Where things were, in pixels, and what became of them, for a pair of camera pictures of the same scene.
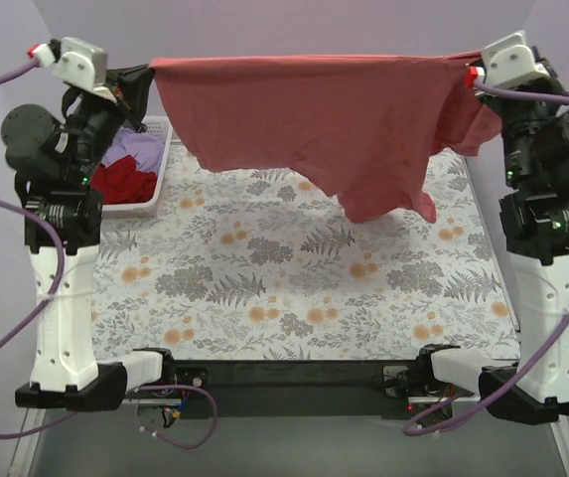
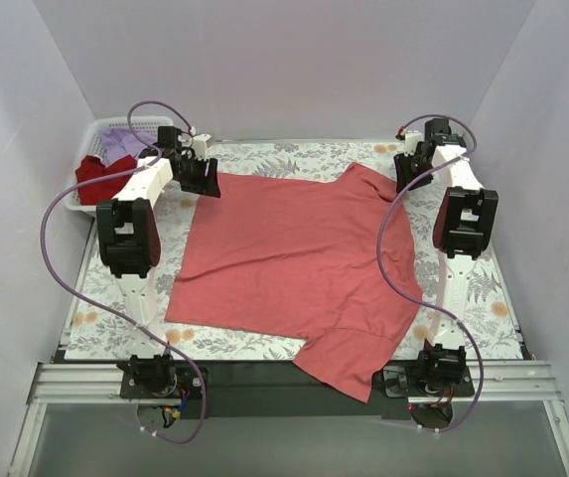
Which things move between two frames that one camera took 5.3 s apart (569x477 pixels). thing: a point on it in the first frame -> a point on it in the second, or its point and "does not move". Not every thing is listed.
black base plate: x=360 y=388 does not move
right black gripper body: x=486 y=99 -> x=411 y=170
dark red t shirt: x=121 y=182 does not move
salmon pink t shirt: x=367 y=127 -> x=331 y=261
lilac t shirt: x=147 y=149 does not move
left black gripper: x=128 y=91 -> x=200 y=178
